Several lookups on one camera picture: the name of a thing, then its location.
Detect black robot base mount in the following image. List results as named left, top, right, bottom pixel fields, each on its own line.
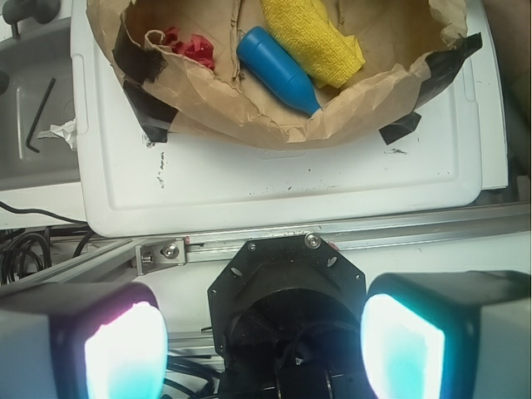
left=207, top=234, right=373, bottom=398

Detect crumpled white tissue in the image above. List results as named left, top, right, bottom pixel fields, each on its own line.
left=37, top=119, right=77, bottom=151

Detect blue plastic bottle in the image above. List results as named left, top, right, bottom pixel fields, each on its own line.
left=236, top=26, right=321, bottom=116

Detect silver corner bracket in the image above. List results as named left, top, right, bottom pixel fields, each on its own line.
left=135, top=238, right=187, bottom=276

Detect black hex key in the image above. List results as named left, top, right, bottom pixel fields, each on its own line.
left=25, top=77, right=57, bottom=154

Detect red crumpled paper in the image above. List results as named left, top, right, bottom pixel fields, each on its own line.
left=162, top=27, right=215, bottom=71

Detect aluminium frame rail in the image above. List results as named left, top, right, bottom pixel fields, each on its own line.
left=1, top=201, right=531, bottom=287

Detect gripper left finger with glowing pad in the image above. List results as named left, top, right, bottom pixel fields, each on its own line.
left=1, top=283, right=168, bottom=398

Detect brown paper bag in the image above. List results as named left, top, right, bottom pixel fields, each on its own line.
left=86, top=1, right=482, bottom=150

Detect grey plastic bin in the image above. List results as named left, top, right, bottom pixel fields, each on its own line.
left=1, top=18, right=80, bottom=190

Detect yellow cloth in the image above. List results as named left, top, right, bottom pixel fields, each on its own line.
left=260, top=0, right=366, bottom=89

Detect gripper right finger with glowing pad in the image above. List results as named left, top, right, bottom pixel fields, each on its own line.
left=361, top=270, right=531, bottom=398

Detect black floor cables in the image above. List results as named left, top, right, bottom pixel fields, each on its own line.
left=0, top=199, right=101, bottom=287

